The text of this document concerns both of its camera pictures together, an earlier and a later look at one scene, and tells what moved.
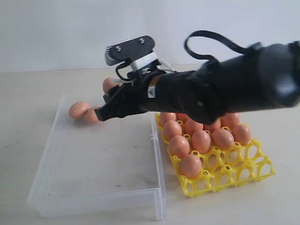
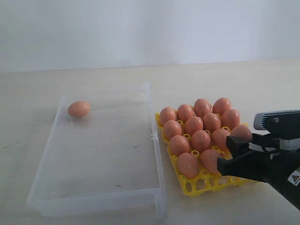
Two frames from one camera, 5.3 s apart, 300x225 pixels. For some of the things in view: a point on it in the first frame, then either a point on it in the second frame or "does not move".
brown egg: (242, 134) does not move
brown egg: (191, 126) does not move
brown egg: (171, 129) does not move
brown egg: (179, 146) does not move
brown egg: (108, 83) → (208, 159)
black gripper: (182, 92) → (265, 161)
